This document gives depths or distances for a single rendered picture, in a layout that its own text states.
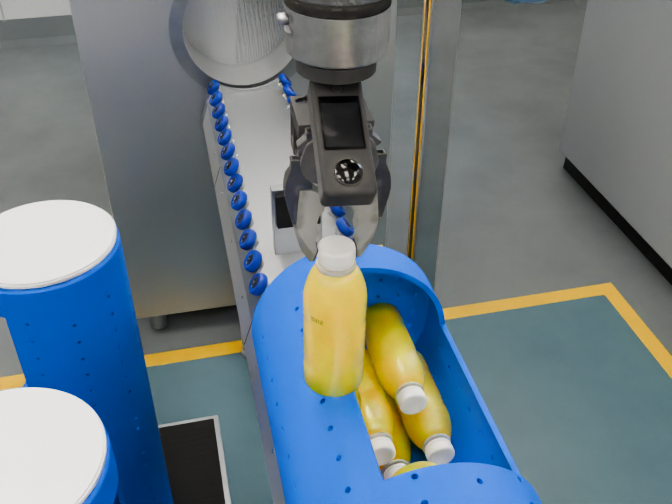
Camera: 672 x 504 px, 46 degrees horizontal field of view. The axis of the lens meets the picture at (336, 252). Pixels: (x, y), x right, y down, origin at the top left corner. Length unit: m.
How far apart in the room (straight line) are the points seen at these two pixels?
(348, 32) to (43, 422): 0.77
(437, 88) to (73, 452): 1.00
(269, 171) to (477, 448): 1.01
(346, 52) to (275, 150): 1.35
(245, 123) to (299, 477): 1.35
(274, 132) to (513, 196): 1.76
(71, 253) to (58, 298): 0.09
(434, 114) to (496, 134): 2.44
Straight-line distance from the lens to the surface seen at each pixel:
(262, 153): 1.98
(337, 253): 0.77
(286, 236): 1.60
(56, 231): 1.58
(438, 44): 1.63
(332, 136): 0.66
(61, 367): 1.58
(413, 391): 1.08
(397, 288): 1.19
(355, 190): 0.64
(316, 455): 0.91
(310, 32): 0.65
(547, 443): 2.55
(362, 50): 0.66
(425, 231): 1.85
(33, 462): 1.17
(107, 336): 1.58
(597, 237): 3.45
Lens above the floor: 1.89
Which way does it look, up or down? 36 degrees down
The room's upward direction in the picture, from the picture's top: straight up
